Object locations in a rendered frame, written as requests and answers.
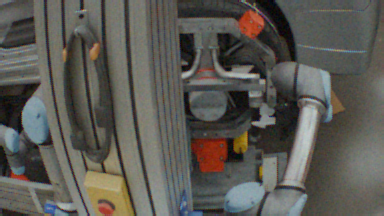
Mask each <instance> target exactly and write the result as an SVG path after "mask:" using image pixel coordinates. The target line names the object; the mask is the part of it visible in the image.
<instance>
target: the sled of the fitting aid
mask: <svg viewBox="0 0 384 216"><path fill-rule="evenodd" d="M263 153H264V152H263V149H258V150H255V183H259V184H261V186H263V180H264V179H263V172H264V170H263V163H264V161H263ZM226 195H227V193H218V194H211V195H192V203H193V210H195V209H217V208H224V202H225V196H226Z"/></svg>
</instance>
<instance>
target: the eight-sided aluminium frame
mask: <svg viewBox="0 0 384 216"><path fill-rule="evenodd" d="M198 27H200V28H198ZM178 28H179V34H182V33H194V32H201V33H210V32H221V33H231V34H232V35H234V36H236V37H237V38H238V39H239V40H240V41H241V42H244V44H245V45H246V46H248V47H249V48H250V49H252V50H253V51H255V53H256V54H257V55H258V56H259V57H261V58H262V59H263V60H264V61H265V62H266V64H265V70H266V75H267V80H266V94H265V95H264V96H263V103H264V104H267V106H268V108H274V106H275V105H276V89H275V88H274V87H273V85H272V83H271V77H270V76H271V72H272V69H273V68H274V67H275V66H276V61H275V57H274V52H273V51H272V50H271V49H270V47H268V46H267V45H266V44H265V43H263V42H262V41H261V40H260V39H258V37H255V39H252V38H250V37H248V36H247V35H245V34H244V33H243V32H241V31H240V22H238V21H236V20H235V19H234V18H227V17H226V18H178ZM249 128H251V107H250V108H249V109H248V110H247V111H246V112H245V113H243V114H242V115H241V116H239V117H238V118H237V119H236V120H235V121H197V122H189V132H190V139H191V138H196V139H218V138H229V137H232V138H233V137H240V135H242V134H244V133H245V132H247V130H248V129H249Z"/></svg>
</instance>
